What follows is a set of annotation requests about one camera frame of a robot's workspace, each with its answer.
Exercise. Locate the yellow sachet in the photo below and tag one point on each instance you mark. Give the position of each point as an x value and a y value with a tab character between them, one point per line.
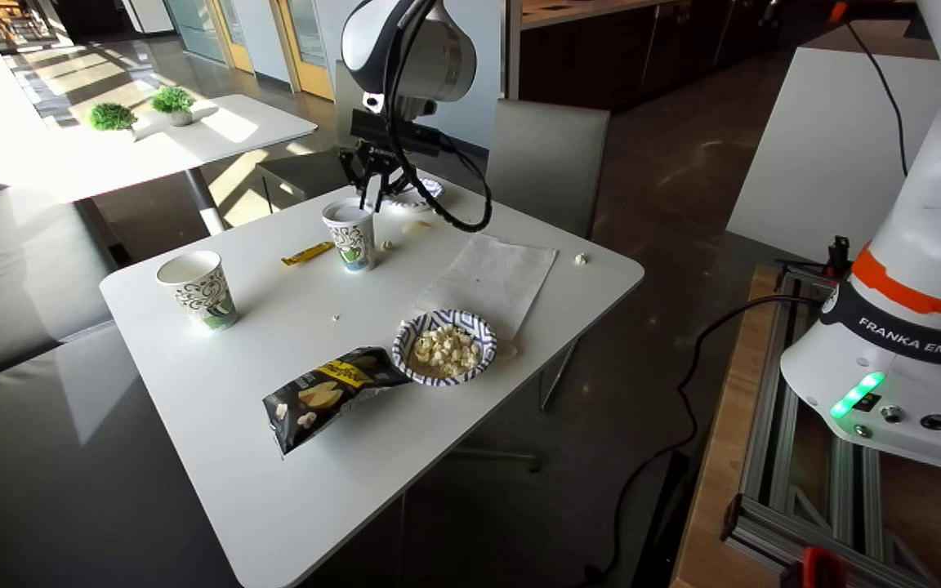
309	254

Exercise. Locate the blue patterned bowl with food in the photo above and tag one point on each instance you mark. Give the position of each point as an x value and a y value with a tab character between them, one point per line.
442	351

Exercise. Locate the white paper napkin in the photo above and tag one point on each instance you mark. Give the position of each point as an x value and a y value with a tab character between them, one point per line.
496	274

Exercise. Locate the empty blue patterned bowl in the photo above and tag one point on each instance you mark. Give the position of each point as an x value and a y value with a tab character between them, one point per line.
425	194

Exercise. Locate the small white food crumb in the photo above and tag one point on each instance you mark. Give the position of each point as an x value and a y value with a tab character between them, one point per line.
579	258

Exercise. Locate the patterned paper cup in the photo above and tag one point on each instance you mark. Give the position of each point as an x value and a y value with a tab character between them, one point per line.
352	241
202	288

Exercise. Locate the white side table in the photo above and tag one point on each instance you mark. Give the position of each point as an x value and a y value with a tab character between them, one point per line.
78	158

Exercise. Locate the yellow framed glass door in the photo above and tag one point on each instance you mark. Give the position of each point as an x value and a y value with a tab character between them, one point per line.
309	51

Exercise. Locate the white square table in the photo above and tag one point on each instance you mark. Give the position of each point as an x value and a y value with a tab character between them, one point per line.
275	502

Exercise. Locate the aluminium mounting frame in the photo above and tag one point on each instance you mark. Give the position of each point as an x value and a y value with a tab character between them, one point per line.
808	477

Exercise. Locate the black snack bag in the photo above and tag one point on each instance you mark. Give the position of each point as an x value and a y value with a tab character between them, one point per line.
323	398

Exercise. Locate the red black clamp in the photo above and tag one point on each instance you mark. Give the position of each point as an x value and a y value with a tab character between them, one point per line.
842	258

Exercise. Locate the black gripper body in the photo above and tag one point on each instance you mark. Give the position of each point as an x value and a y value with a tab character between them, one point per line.
374	161

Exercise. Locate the small green potted plant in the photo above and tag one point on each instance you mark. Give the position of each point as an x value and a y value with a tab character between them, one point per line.
111	116
173	102

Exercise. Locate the wooden board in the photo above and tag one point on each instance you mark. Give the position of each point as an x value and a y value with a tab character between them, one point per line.
715	477

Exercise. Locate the dark bench sofa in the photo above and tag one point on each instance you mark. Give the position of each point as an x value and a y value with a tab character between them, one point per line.
33	460

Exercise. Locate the dark wooden counter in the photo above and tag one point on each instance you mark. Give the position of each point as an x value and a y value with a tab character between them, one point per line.
622	59

